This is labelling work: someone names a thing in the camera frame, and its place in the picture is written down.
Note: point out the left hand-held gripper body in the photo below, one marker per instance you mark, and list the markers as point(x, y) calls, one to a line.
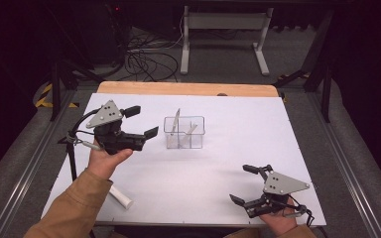
point(110, 132)

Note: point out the person's left hand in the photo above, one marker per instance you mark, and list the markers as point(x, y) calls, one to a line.
point(104, 163)

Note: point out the white board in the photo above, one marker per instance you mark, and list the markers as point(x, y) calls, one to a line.
point(195, 181)

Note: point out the short white tube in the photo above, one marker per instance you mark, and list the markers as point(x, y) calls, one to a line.
point(121, 197)

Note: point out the black metal stand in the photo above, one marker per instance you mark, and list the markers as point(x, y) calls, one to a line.
point(325, 92)

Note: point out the black tripod stand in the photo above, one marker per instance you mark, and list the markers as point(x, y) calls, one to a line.
point(55, 89)

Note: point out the white metal stand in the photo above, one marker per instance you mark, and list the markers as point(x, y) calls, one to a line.
point(226, 20)

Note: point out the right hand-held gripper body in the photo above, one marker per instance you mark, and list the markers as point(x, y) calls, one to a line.
point(282, 185)

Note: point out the clear plastic organizer box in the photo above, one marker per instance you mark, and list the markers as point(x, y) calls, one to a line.
point(198, 132)

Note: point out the aluminium floor rail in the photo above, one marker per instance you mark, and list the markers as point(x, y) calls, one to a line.
point(344, 165)
point(29, 165)

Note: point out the clear pen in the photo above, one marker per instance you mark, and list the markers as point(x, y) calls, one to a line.
point(177, 119)

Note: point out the wooden table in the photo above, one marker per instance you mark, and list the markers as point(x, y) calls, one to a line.
point(178, 88)

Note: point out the person's right hand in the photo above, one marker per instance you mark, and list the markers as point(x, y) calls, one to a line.
point(281, 224)

